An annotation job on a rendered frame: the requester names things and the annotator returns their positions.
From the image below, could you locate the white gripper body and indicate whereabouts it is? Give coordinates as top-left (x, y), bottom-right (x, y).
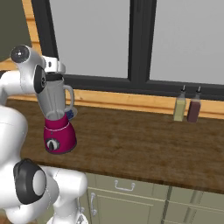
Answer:
top-left (53, 59), bottom-right (67, 74)

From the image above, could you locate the magenta base glass blender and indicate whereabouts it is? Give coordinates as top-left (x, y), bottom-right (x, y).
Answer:
top-left (37, 73), bottom-right (79, 155)

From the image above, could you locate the dark framed window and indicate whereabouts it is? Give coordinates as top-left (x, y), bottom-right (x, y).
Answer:
top-left (31, 0), bottom-right (224, 102)

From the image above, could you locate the yellow oil bottle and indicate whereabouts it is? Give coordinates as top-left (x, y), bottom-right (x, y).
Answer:
top-left (172, 85), bottom-right (187, 123)

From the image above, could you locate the dark red sauce bottle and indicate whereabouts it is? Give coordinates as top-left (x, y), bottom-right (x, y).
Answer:
top-left (186, 86), bottom-right (202, 123)

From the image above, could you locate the olive drawer front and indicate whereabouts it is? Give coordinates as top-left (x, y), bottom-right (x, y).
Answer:
top-left (170, 186), bottom-right (224, 212)
top-left (94, 173), bottom-right (171, 203)

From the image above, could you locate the olive cupboard door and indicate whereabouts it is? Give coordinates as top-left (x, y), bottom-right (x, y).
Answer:
top-left (162, 200), bottom-right (224, 224)
top-left (87, 187), bottom-right (168, 224)

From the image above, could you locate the olive wall cupboard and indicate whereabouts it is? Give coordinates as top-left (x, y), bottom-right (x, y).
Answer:
top-left (0, 0), bottom-right (32, 63)

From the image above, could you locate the silver drawer handle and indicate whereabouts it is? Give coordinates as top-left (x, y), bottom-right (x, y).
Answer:
top-left (114, 179), bottom-right (137, 193)

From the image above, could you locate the silver cupboard door handle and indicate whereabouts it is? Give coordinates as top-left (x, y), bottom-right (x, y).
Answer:
top-left (89, 192), bottom-right (98, 218)

